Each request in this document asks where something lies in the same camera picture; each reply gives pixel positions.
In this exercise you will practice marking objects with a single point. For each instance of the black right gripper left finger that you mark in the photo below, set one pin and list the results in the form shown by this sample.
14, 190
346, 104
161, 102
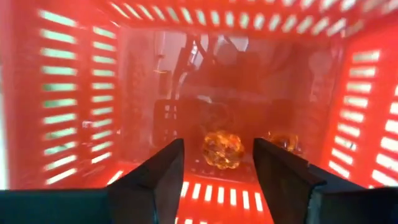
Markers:
146, 193

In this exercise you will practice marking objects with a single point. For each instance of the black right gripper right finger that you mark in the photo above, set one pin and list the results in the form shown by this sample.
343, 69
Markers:
280, 186

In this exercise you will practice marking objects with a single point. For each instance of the red plastic basket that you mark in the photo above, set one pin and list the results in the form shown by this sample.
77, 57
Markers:
140, 93

